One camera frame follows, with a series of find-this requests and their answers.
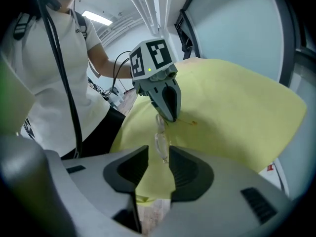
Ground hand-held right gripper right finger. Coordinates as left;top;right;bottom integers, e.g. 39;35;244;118
153;145;293;237

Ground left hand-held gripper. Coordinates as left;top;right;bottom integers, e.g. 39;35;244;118
128;39;182;122

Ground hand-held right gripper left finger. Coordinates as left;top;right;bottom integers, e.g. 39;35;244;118
44;145;150;234

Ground clear-framed eyeglasses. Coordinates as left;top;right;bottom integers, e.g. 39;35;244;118
154;114;198;164

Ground person's left forearm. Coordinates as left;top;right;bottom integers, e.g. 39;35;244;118
87;42;134;79

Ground person's black trousers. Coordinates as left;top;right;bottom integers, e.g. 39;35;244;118
61;106;126;160

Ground green tablecloth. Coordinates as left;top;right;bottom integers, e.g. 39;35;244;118
110;57;308;204

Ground ceiling light panel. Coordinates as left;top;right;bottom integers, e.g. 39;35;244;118
81;10;113;26

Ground person's white t-shirt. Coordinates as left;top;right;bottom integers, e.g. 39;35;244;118
4;6;111;158

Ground thin black cable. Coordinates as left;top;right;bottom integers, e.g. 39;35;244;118
112;50;131;93

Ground thick black cable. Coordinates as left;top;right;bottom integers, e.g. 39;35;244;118
36;0;83;159

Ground black harness strap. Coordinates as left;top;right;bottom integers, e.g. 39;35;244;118
74;10;88;40
12;12;32;40

